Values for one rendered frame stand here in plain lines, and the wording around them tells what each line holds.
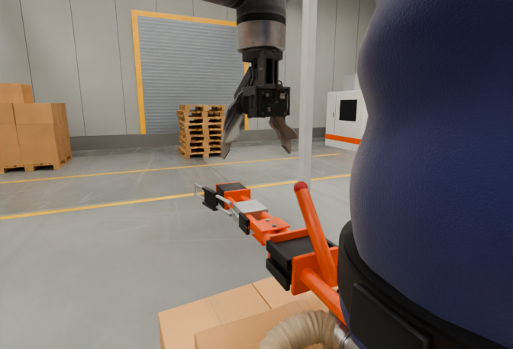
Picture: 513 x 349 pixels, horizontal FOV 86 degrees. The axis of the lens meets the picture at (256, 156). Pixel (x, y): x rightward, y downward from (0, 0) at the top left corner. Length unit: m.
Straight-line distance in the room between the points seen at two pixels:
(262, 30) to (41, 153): 6.67
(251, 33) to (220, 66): 9.19
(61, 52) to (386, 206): 9.60
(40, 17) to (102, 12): 1.49
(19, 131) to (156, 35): 4.58
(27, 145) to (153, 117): 3.60
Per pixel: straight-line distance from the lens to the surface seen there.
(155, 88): 9.28
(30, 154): 7.08
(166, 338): 1.16
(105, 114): 9.44
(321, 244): 0.42
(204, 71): 9.54
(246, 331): 0.56
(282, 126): 0.57
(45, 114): 6.91
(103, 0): 9.84
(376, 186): 0.19
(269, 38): 0.51
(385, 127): 0.20
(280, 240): 0.49
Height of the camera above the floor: 1.33
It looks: 11 degrees down
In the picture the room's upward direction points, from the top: straight up
